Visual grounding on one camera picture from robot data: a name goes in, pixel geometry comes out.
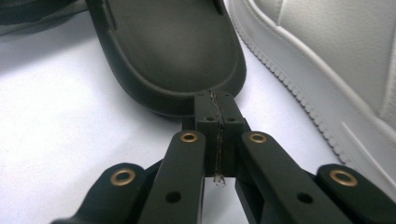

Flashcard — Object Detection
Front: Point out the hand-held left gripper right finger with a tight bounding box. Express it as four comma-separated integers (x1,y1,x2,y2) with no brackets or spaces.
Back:
214,90,252,178

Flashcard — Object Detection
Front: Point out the black slip-on shoe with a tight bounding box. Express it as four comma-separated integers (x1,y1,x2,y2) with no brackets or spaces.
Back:
85,0,248,119

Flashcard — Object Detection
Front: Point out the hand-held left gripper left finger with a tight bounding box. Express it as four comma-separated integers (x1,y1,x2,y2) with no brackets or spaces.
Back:
181,90,222,178

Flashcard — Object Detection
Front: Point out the light blue foam mat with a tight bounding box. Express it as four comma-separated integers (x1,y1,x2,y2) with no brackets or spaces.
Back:
0,10,344,224

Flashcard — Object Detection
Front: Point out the white leather sneaker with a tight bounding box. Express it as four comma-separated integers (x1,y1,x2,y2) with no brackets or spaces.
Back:
228,0,396,202

